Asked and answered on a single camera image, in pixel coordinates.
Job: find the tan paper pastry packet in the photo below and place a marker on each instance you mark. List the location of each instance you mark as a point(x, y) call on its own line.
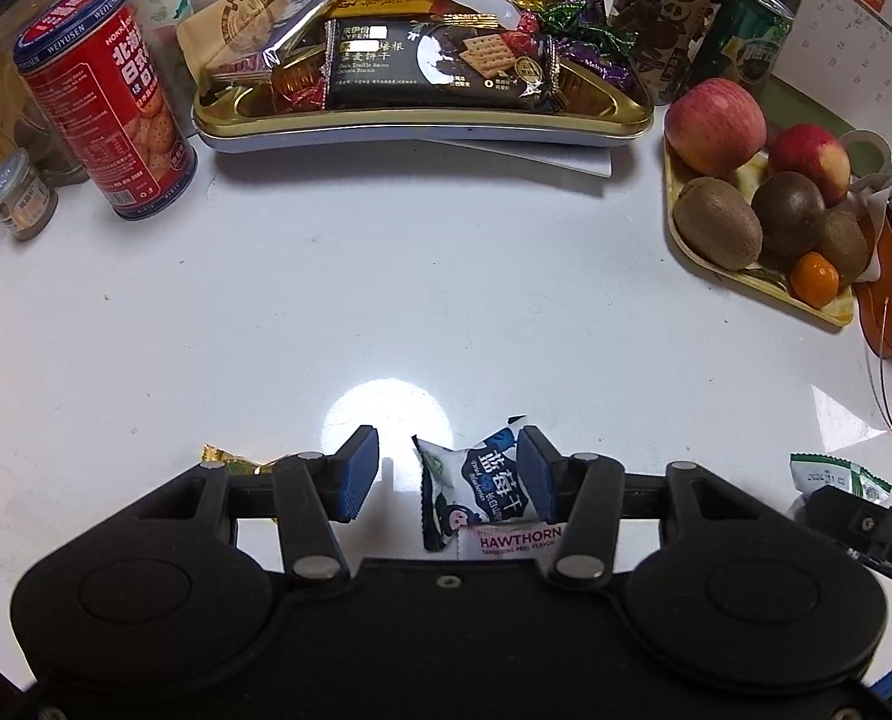
point(243, 7)

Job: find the black cracker packet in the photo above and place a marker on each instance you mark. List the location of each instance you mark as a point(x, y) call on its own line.
point(431, 64)

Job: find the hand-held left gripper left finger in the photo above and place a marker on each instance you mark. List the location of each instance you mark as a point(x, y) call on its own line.
point(360, 476)

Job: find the small red apple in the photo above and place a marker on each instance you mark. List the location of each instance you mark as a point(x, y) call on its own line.
point(810, 161)

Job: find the green-edged white snack packet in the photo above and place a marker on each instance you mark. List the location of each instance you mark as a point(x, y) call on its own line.
point(829, 472)

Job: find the desk calendar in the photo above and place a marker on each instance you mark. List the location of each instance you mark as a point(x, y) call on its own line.
point(866, 37)

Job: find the gold snack-filled tray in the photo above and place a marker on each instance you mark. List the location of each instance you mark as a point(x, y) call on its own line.
point(611, 116)

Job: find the yellow fruit tray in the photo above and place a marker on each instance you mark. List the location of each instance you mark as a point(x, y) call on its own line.
point(761, 281)

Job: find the gold foil candy packet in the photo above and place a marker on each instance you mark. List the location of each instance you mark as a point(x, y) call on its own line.
point(228, 457)

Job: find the panda-printed jar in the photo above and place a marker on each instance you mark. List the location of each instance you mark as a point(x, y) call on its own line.
point(663, 22)

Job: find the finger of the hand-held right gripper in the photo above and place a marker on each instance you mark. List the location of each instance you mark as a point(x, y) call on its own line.
point(851, 514)

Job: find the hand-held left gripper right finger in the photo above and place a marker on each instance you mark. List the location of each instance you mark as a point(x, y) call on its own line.
point(536, 476)

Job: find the purple foil candy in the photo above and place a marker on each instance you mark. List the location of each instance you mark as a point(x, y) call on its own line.
point(603, 71)

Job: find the dark brown kiwi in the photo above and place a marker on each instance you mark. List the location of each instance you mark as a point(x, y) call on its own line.
point(787, 214)

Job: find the large silver foil wrapper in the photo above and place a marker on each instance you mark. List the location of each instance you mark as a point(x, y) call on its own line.
point(296, 22)

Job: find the dark blue snack packet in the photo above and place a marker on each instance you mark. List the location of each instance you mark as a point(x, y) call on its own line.
point(476, 487)

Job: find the pale green thermos cup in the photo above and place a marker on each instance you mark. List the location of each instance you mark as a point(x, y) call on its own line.
point(153, 7)

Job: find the tangerine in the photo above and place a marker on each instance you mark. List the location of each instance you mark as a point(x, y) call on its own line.
point(815, 281)

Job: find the red biscuit can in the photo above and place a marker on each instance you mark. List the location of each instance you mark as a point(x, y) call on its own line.
point(116, 112)

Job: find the small glass jar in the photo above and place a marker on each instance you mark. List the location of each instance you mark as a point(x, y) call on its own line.
point(18, 199)

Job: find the white tray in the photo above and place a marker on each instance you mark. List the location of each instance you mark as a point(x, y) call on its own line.
point(491, 154)

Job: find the large red apple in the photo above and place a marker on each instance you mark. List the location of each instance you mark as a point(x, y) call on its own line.
point(716, 124)

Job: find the white snack packet pink print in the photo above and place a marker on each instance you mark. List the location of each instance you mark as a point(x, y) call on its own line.
point(506, 540)

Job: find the green beverage can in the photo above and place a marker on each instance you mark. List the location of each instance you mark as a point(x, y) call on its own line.
point(746, 45)

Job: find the amber foil candy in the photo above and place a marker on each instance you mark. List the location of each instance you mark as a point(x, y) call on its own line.
point(300, 82)

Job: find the green foil candy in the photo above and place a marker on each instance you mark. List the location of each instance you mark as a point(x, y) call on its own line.
point(566, 15)

